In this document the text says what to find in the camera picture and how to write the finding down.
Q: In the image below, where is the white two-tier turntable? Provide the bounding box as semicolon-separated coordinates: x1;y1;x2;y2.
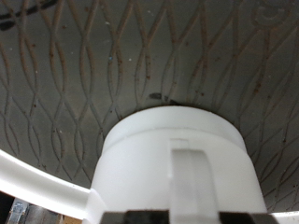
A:
0;0;299;224

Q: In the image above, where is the white mug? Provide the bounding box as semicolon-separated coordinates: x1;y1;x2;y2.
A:
82;105;269;224

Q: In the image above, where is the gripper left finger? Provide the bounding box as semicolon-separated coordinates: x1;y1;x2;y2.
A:
101;210;171;224

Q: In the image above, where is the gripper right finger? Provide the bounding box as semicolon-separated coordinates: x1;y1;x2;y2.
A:
218;212;280;224

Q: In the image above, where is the grey metal frame bar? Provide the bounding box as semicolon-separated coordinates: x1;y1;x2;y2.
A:
5;198;64;224

